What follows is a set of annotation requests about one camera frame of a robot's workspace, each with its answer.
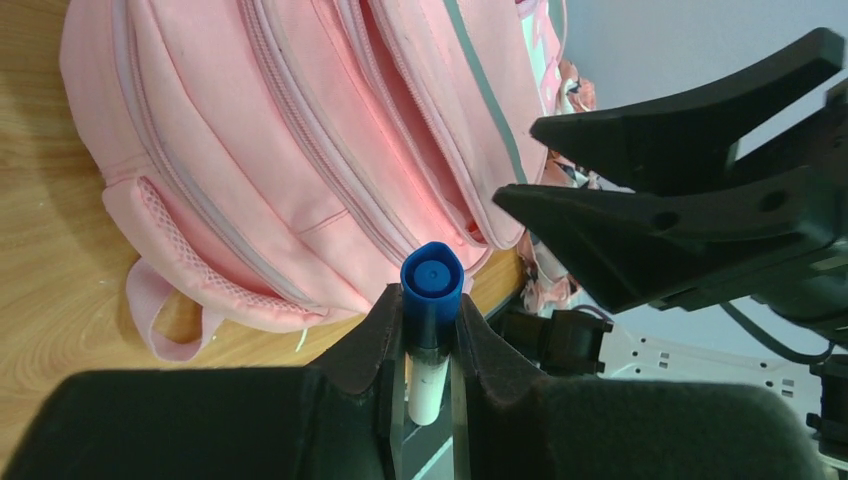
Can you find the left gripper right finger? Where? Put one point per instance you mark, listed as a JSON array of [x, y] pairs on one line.
[[513, 421]]

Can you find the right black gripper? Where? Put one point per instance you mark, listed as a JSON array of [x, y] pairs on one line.
[[776, 230]]

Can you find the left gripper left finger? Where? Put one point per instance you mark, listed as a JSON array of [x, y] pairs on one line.
[[338, 417]]

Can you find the pink patterned cloth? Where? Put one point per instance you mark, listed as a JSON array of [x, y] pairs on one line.
[[549, 286]]

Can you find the pink school backpack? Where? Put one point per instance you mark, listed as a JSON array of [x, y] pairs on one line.
[[275, 162]]

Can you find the blue white marker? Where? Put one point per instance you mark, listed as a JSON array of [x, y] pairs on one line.
[[432, 282]]

